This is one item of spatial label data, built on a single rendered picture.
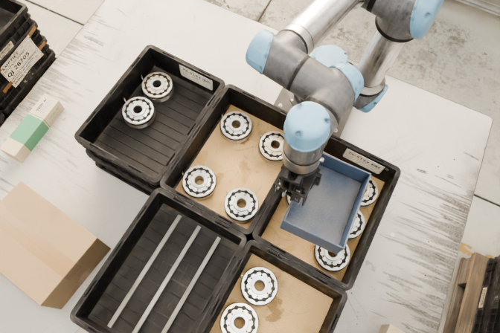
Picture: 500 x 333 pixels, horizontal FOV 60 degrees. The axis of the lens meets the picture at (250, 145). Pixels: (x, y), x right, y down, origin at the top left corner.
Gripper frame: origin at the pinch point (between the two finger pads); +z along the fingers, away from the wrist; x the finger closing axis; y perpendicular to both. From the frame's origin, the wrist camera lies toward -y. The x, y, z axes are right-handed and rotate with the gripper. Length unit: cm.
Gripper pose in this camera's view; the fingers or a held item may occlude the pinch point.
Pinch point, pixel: (298, 186)
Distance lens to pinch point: 104.5
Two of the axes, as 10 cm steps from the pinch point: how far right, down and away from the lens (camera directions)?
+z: 0.3, 4.5, 8.9
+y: -4.5, 8.1, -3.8
